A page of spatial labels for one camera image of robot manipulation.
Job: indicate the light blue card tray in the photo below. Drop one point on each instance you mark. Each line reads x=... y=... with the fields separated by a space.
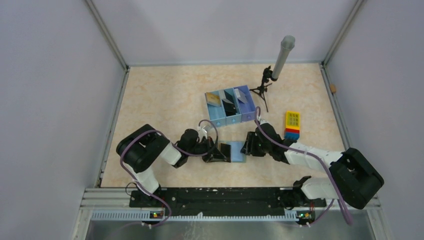
x=217 y=114

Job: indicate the middle blue card tray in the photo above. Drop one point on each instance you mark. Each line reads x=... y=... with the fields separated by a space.
x=229 y=94

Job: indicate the small brown wall piece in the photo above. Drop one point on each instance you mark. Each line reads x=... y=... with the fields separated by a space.
x=332 y=88

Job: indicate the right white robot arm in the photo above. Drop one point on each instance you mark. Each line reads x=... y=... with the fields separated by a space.
x=349 y=175

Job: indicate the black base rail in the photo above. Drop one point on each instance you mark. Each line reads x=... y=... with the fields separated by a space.
x=225 y=201

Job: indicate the coloured toy brick block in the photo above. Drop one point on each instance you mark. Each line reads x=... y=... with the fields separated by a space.
x=292 y=125

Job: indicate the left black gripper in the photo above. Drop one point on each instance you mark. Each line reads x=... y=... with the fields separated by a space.
x=216 y=155

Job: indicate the green leather card holder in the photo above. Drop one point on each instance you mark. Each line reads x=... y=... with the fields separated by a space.
x=236 y=155

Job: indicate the grey cylinder on tripod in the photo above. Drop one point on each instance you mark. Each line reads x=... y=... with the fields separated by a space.
x=286 y=45

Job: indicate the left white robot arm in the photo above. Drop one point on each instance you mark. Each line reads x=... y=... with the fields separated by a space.
x=139 y=150

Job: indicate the black credit card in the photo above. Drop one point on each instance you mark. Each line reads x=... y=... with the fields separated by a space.
x=229 y=107
x=225 y=149

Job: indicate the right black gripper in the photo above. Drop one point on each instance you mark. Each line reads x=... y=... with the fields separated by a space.
x=249 y=148

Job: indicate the purple card tray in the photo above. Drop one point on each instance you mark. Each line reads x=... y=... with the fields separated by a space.
x=247 y=110

